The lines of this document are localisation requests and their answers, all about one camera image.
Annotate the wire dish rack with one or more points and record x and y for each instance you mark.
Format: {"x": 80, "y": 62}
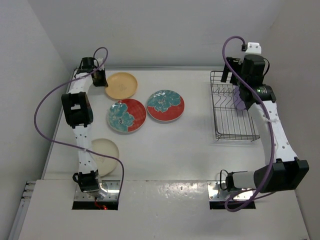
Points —
{"x": 230, "y": 124}

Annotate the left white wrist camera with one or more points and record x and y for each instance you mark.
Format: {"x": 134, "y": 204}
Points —
{"x": 100, "y": 61}

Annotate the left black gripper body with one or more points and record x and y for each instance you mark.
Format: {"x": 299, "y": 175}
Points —
{"x": 98, "y": 81}

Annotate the floral red plate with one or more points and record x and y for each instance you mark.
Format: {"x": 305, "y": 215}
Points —
{"x": 165, "y": 105}
{"x": 126, "y": 116}

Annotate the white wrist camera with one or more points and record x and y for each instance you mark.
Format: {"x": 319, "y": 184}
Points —
{"x": 100, "y": 61}
{"x": 253, "y": 48}

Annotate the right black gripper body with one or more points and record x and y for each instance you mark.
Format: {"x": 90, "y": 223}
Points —
{"x": 235, "y": 65}

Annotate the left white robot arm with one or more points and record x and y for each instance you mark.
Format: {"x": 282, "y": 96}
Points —
{"x": 79, "y": 116}

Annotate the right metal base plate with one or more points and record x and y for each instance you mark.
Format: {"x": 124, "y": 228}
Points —
{"x": 217, "y": 194}

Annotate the purple plate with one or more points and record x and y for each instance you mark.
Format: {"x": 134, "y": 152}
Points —
{"x": 238, "y": 102}

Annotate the metal base plate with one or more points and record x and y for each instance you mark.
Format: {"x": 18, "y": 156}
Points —
{"x": 217, "y": 194}
{"x": 109, "y": 192}

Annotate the yellow plate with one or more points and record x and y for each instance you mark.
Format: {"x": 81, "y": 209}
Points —
{"x": 121, "y": 85}

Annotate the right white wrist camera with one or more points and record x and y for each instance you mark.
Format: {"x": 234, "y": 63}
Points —
{"x": 253, "y": 48}

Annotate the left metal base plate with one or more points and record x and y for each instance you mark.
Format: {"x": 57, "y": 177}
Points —
{"x": 109, "y": 192}

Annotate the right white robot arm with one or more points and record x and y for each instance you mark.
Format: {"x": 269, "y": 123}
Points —
{"x": 283, "y": 170}

